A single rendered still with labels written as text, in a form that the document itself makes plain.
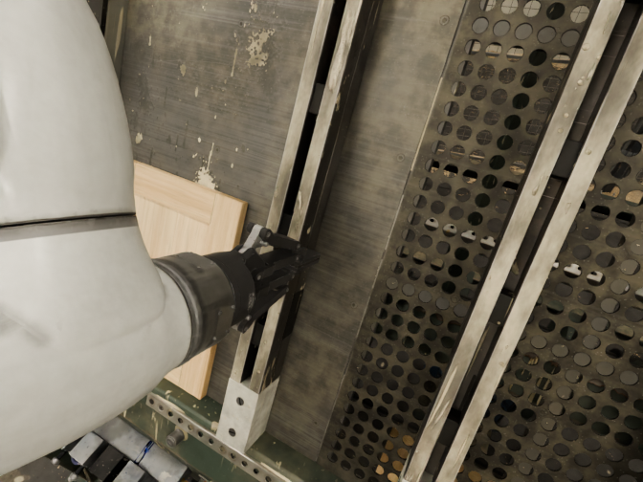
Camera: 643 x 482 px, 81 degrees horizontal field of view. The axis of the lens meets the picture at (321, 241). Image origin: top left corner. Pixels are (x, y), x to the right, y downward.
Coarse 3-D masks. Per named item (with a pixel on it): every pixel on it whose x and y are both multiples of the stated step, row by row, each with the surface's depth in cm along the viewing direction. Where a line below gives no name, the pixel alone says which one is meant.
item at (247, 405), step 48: (336, 0) 48; (336, 48) 48; (336, 96) 49; (288, 144) 53; (336, 144) 54; (288, 192) 54; (240, 336) 61; (288, 336) 64; (240, 384) 62; (240, 432) 64
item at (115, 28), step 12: (108, 0) 67; (120, 0) 68; (108, 12) 67; (120, 12) 69; (108, 24) 68; (120, 24) 70; (108, 36) 69; (120, 36) 71; (108, 48) 70; (120, 48) 71; (120, 60) 72; (120, 72) 73
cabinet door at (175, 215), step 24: (144, 168) 72; (144, 192) 72; (168, 192) 70; (192, 192) 68; (216, 192) 66; (144, 216) 74; (168, 216) 71; (192, 216) 68; (216, 216) 66; (240, 216) 65; (144, 240) 75; (168, 240) 72; (192, 240) 70; (216, 240) 67; (192, 360) 73; (192, 384) 74
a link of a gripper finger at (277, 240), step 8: (248, 224) 40; (248, 232) 40; (264, 232) 39; (272, 232) 40; (264, 240) 40; (272, 240) 41; (280, 240) 43; (288, 240) 45; (296, 240) 47; (288, 248) 45; (296, 248) 47
